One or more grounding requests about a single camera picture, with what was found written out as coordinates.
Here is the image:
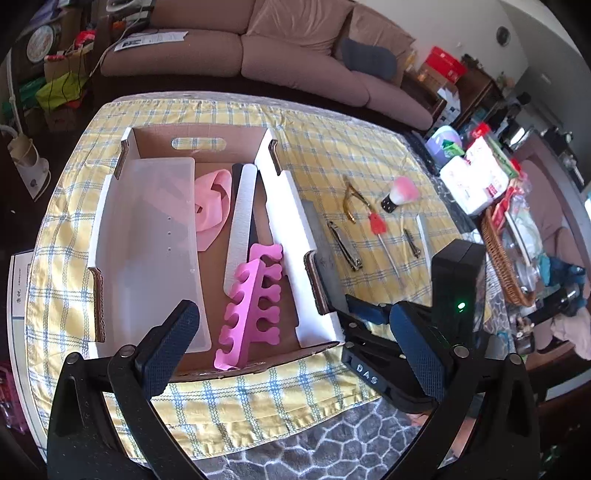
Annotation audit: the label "white board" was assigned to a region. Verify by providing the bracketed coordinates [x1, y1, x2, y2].
[8, 249, 51, 457]

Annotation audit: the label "pink nail dust brush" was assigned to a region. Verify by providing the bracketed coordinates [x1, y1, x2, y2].
[381, 176, 423, 214]

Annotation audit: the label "large silver nail clipper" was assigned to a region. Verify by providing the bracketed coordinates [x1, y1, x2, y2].
[326, 220, 363, 272]

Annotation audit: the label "wicker basket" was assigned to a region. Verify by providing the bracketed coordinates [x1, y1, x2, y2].
[480, 205, 539, 306]

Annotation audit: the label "translucent plastic lid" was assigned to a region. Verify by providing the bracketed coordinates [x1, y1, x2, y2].
[95, 157, 213, 358]

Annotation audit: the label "white paper sheets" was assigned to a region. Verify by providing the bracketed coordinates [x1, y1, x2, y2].
[115, 30, 189, 52]

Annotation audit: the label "pink foam toe separator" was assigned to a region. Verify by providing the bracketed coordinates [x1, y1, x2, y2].
[248, 244, 284, 282]
[213, 258, 282, 371]

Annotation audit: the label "white nail file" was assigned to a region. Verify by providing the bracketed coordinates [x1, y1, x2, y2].
[224, 164, 259, 294]

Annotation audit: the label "yellow plaid cloth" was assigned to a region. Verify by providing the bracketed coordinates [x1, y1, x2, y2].
[25, 99, 490, 462]

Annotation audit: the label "gold cuticle nipper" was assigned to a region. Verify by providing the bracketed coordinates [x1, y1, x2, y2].
[342, 175, 375, 224]

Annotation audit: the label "purple plastic container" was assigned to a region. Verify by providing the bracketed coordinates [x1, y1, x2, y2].
[425, 126, 465, 167]

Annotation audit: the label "brown velvet cushion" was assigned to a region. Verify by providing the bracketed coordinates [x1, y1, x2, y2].
[344, 4, 416, 61]
[247, 0, 356, 56]

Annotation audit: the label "green bag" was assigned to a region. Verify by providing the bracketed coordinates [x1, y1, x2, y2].
[34, 74, 88, 112]

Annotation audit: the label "grey pillow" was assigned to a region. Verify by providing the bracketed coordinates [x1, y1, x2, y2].
[342, 38, 397, 78]

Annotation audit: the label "white cardboard box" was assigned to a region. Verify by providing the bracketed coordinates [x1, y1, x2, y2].
[87, 126, 346, 381]

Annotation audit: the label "large grey nail buffer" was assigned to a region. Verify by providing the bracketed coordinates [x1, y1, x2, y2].
[302, 200, 352, 315]

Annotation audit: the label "brown sofa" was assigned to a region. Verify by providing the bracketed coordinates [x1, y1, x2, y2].
[99, 0, 435, 132]

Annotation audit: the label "black nail file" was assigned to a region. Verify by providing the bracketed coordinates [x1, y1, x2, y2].
[231, 162, 262, 250]

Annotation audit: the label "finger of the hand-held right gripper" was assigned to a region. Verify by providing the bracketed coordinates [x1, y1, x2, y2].
[342, 322, 403, 357]
[344, 293, 393, 329]

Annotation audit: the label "white rectangular box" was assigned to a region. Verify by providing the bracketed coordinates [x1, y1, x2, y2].
[438, 154, 509, 217]

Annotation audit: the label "cream floor appliance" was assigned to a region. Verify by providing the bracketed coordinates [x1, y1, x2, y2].
[0, 124, 51, 199]

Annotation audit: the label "wooden cabinet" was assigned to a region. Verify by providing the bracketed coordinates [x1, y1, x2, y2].
[455, 69, 504, 130]

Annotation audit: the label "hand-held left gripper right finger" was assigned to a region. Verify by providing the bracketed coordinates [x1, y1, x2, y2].
[389, 301, 541, 480]

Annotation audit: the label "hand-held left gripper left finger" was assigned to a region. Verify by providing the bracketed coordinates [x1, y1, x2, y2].
[46, 299, 218, 480]

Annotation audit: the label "red-handled cuticle pusher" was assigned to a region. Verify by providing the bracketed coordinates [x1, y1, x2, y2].
[368, 213, 407, 289]

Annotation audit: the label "grey nail file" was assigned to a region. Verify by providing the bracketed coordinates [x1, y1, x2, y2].
[416, 215, 437, 268]

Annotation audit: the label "small silver nail clipper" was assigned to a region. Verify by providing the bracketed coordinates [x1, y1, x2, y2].
[403, 228, 422, 258]

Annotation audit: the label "red box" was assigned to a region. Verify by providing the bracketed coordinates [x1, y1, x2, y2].
[425, 46, 468, 84]

